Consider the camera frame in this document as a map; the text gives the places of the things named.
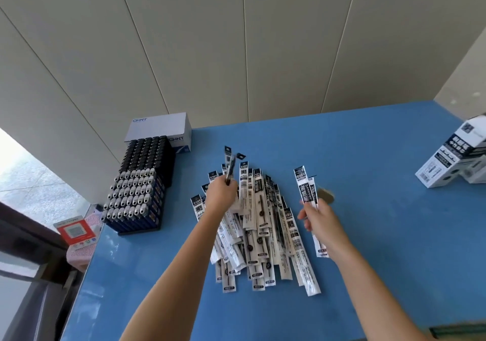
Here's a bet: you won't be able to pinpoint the person's left hand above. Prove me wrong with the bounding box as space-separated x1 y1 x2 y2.
204 178 239 220

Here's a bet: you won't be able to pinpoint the dark wooden furniture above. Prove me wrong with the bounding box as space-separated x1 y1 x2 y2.
0 199 81 341

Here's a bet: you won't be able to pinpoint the black white pen refill packet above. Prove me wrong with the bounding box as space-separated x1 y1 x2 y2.
224 146 234 185
229 153 246 186
307 175 319 205
293 166 329 258

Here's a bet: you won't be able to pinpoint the person's right forearm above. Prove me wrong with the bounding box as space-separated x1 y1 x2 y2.
323 235 433 341

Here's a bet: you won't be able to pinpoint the person's right hand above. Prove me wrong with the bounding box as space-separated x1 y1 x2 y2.
297 199 348 256

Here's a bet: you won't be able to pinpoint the person's left forearm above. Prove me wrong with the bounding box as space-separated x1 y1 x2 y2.
119 210 235 341

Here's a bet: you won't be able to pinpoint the pile of refill packets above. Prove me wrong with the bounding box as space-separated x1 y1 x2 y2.
190 161 322 297

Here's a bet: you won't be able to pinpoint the dark green object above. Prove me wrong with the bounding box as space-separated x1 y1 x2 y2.
429 324 486 341

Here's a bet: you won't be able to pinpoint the white blue cardboard box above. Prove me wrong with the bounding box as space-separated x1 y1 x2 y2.
124 112 192 154

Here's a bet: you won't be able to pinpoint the black tray of lighters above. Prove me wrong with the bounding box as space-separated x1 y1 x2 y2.
100 136 177 236

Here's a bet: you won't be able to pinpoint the red framed code card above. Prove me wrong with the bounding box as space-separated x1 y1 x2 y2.
56 215 96 247

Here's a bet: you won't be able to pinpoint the white black refill carton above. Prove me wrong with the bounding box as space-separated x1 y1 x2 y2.
460 158 486 184
415 115 486 189

